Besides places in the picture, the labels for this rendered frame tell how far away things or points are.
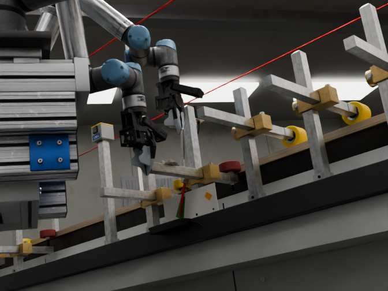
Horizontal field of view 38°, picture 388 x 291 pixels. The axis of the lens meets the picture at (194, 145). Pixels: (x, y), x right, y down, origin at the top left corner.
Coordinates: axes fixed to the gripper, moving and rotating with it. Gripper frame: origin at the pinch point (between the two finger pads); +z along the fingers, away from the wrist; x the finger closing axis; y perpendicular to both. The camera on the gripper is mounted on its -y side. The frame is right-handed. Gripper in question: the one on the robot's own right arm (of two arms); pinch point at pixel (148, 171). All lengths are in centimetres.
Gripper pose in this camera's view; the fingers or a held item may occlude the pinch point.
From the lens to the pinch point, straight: 180.4
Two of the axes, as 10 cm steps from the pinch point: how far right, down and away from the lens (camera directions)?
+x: 7.6, -2.3, -6.1
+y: -6.4, -0.4, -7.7
